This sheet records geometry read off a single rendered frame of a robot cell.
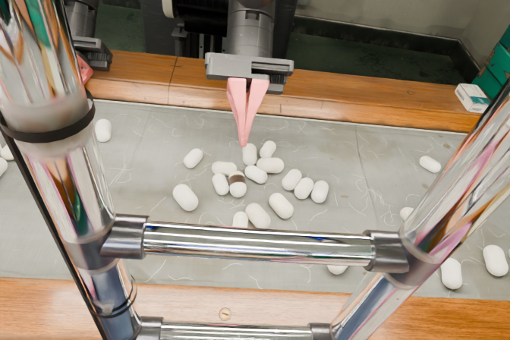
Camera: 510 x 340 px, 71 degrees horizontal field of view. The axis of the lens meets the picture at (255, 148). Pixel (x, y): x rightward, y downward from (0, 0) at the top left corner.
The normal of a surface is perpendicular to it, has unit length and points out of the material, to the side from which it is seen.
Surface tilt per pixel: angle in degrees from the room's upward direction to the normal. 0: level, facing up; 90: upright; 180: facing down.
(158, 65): 0
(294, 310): 0
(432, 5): 91
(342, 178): 0
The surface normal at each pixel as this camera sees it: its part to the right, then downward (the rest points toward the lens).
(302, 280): 0.12, -0.71
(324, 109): 0.10, -0.01
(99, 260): 0.46, 0.66
